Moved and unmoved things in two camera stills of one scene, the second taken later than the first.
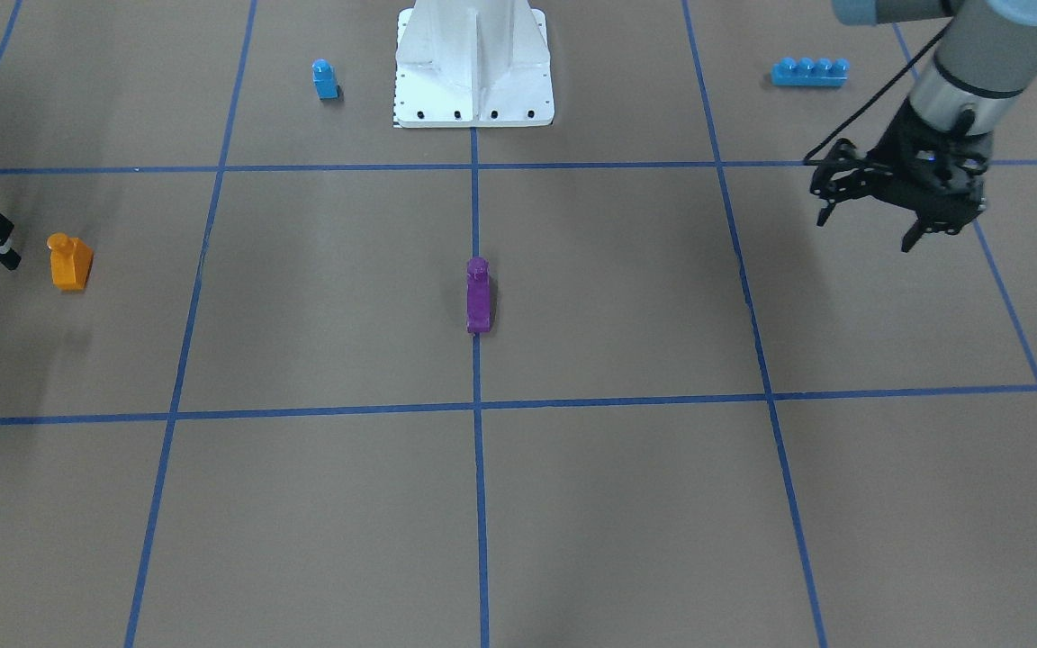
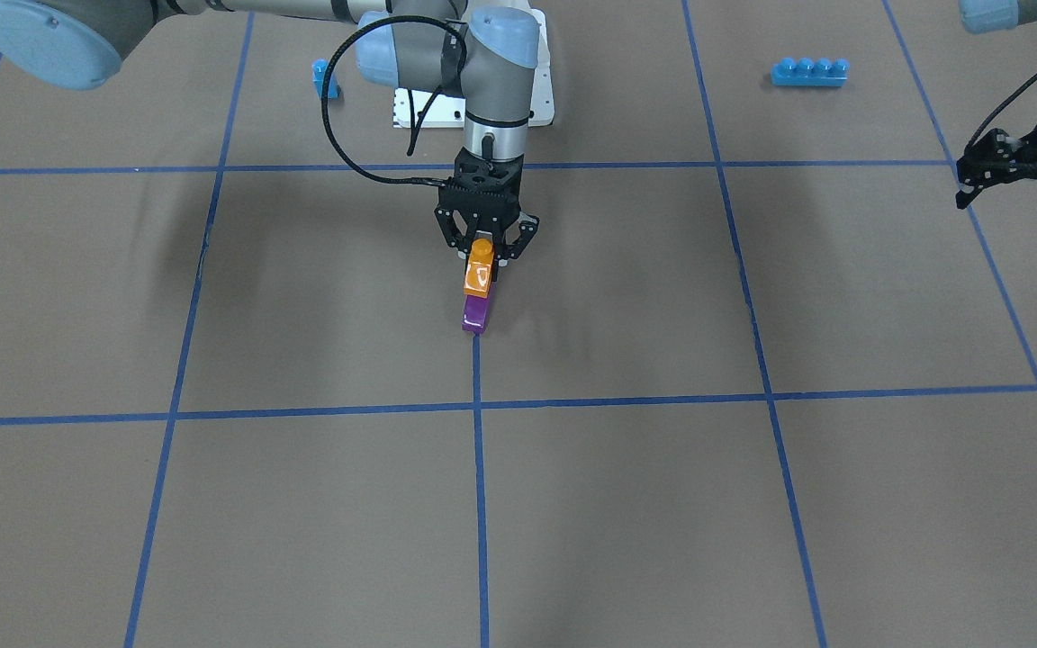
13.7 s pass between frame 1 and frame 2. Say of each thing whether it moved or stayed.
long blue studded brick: stayed
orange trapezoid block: moved
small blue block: stayed
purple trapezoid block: stayed
